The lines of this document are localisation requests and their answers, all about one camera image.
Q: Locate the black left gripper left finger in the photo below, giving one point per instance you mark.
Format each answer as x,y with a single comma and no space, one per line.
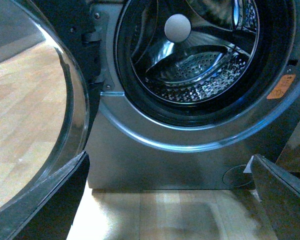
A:
54,219

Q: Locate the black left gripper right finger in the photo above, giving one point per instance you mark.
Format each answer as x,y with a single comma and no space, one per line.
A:
279,191

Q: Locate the dark washing machine door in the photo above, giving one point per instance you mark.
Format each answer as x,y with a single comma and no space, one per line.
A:
48,101

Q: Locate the grey front-load washing machine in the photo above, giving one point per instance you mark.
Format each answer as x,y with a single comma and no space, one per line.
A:
130,151

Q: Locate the yellow warning sticker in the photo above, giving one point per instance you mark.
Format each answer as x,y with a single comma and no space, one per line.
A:
282,86

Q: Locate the stainless steel perforated drum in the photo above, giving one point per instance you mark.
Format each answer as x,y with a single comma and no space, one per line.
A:
222,43

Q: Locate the black rubber door gasket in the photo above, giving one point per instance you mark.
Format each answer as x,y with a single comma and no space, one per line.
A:
276,22

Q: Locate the white round drum hub cap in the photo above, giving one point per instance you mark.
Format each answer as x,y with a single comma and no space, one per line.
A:
177,28

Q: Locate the grey door hinge bracket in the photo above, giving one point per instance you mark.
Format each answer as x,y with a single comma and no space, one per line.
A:
98,38

